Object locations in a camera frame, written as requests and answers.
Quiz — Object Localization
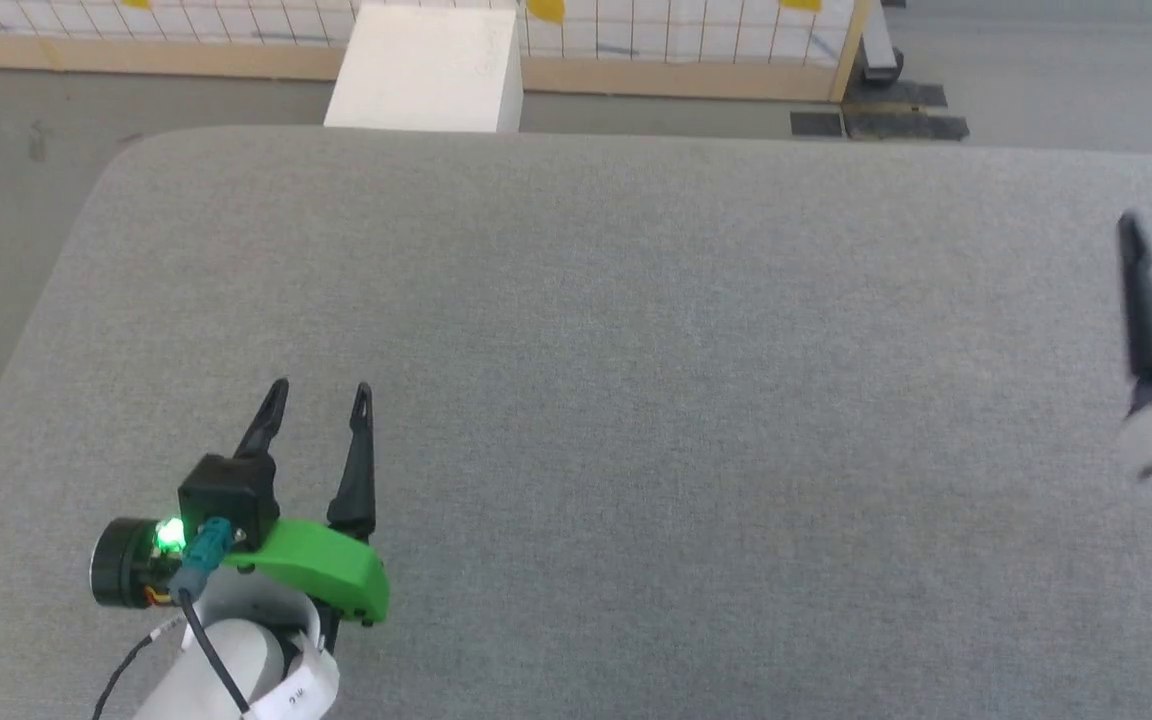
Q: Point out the lemon print grid screen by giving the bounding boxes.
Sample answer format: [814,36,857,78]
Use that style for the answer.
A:
[0,0,877,104]

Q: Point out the white box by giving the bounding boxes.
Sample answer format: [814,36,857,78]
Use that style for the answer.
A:
[323,3,524,134]

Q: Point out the thin black cable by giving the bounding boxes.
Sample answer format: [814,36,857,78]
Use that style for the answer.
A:
[91,618,185,720]

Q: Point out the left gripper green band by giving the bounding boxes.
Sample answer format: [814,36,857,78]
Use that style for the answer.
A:
[224,377,391,625]

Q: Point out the black cable with teal plug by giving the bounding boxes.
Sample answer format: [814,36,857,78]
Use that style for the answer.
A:
[168,518,252,719]

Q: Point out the grey post with black foot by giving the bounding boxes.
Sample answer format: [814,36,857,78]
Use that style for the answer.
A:
[861,0,905,85]

